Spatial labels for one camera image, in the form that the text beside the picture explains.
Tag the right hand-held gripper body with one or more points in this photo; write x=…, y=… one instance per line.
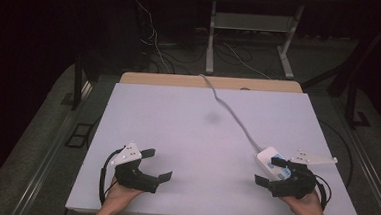
x=295, y=185

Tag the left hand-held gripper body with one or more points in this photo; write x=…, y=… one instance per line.
x=130, y=177

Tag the white power strip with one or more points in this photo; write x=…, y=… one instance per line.
x=264, y=158

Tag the person's left hand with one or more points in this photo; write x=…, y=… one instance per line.
x=119, y=195

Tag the person's right hand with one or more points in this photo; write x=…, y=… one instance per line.
x=307, y=208

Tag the white foam board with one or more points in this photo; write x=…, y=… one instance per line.
x=193, y=137

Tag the wooden table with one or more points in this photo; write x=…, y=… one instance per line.
x=166, y=79

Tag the black metal stand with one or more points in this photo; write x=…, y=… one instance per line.
x=77, y=84
x=354, y=104

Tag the white metal stand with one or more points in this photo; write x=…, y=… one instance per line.
x=250, y=21

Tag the black floor frame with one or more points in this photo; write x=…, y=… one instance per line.
x=80, y=135

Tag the aluminium rail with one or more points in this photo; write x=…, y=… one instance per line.
x=51, y=145
x=368, y=165

